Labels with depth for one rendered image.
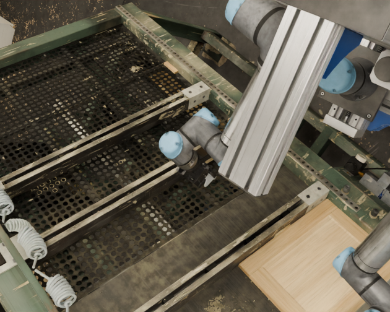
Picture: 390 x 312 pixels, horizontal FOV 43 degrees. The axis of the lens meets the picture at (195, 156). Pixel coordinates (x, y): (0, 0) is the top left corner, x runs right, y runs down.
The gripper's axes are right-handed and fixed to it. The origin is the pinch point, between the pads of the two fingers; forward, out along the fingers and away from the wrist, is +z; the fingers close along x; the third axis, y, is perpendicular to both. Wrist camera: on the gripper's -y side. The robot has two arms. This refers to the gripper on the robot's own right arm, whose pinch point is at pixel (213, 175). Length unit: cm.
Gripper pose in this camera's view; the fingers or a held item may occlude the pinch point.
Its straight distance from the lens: 179.8
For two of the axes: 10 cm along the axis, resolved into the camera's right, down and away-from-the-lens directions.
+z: 3.8, 3.7, 8.5
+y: -6.0, 8.0, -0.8
